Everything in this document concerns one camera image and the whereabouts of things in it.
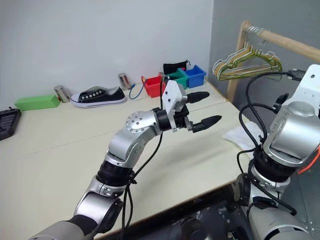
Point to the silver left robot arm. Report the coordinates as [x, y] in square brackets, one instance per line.
[135, 140]

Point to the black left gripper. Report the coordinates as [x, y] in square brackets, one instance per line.
[182, 120]

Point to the green rectangular box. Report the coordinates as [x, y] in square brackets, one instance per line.
[37, 103]

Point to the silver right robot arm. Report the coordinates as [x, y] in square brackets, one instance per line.
[292, 120]

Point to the dark rounded shape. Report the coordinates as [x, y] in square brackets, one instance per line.
[187, 230]

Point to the silver metal can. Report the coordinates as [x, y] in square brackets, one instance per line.
[124, 82]
[62, 93]

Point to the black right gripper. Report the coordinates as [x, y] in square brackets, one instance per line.
[279, 101]

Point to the red plastic bin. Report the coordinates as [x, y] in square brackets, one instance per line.
[152, 87]

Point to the bunch of clothes hangers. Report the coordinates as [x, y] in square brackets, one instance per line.
[231, 58]

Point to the black table frame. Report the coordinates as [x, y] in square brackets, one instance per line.
[200, 202]

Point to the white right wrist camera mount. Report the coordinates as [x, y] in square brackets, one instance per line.
[311, 82]

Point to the white shorts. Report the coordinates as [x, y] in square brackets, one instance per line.
[237, 135]

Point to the bundle of clothes hangers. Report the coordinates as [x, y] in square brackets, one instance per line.
[240, 68]

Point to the blue plastic bin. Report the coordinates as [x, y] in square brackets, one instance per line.
[196, 77]

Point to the wooden clothes rack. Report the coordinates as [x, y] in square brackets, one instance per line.
[287, 41]

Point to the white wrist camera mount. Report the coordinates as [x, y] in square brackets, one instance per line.
[172, 92]
[311, 82]

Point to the black remote controller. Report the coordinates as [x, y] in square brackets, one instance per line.
[8, 123]

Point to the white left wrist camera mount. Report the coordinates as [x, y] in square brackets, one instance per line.
[172, 92]

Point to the green plastic bin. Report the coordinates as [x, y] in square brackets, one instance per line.
[181, 79]

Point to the black canvas sneaker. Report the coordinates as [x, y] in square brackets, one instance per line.
[100, 98]

